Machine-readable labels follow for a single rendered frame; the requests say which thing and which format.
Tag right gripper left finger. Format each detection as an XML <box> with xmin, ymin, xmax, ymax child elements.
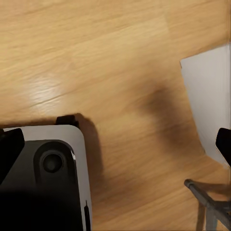
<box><xmin>0</xmin><ymin>128</ymin><xmax>25</xmax><ymax>186</ymax></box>

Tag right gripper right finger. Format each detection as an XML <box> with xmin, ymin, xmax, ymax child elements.
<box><xmin>215</xmin><ymin>128</ymin><xmax>231</xmax><ymax>166</ymax></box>

